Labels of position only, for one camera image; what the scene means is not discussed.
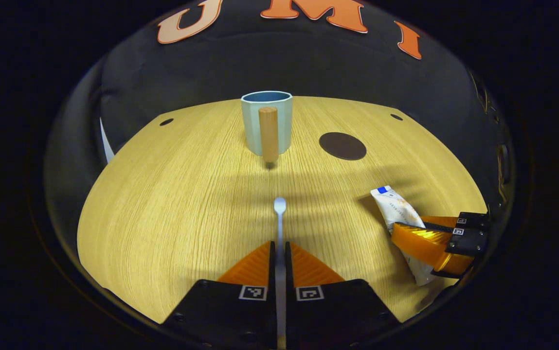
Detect white toothpaste tube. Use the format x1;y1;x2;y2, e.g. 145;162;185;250
370;186;443;286

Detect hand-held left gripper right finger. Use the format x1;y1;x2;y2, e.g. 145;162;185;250
285;241;401;350

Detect dark brown round coaster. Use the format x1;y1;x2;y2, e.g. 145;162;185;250
319;132;367;161

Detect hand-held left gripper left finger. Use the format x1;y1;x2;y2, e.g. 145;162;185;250
160;241;278;350

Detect blue cup with wooden handle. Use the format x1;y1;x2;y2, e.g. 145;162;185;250
241;91;293;164

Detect white toothbrush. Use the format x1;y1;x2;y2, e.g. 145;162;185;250
273;197;287;350

